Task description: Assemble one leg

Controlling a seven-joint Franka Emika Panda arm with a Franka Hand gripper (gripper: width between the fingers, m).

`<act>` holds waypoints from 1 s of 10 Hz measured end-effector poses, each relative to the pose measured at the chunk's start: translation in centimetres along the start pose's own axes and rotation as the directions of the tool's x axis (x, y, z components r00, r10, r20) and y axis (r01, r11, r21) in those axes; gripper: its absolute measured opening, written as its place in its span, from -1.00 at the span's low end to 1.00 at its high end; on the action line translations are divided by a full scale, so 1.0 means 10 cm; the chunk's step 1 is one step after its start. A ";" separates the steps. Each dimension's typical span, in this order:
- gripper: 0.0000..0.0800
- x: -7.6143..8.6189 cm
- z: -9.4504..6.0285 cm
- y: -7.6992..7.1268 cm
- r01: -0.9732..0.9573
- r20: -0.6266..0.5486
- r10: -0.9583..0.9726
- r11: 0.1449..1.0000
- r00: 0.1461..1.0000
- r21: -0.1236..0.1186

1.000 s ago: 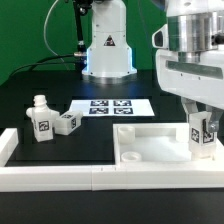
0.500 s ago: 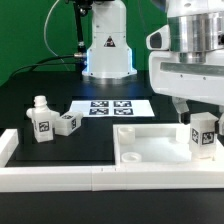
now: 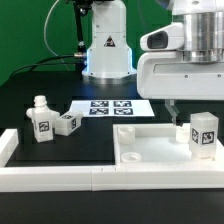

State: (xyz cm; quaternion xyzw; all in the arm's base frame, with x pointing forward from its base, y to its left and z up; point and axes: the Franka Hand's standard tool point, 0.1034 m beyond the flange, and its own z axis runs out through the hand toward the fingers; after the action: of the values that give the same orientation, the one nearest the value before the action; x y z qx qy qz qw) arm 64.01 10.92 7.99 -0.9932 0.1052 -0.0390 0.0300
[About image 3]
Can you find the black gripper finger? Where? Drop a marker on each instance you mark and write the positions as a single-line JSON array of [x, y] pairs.
[[173, 111]]

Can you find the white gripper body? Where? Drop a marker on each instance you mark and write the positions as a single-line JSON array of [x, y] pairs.
[[164, 75]]

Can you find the white square tabletop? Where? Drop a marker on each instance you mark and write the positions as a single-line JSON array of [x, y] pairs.
[[151, 143]]

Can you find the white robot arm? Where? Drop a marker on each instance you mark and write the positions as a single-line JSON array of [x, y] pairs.
[[109, 58]]

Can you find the white sheet with tags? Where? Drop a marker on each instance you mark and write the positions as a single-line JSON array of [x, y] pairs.
[[113, 108]]

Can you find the white U-shaped fence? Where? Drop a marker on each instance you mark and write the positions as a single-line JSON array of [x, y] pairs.
[[196, 174]]

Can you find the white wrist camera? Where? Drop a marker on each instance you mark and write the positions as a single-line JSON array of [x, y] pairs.
[[170, 37]]

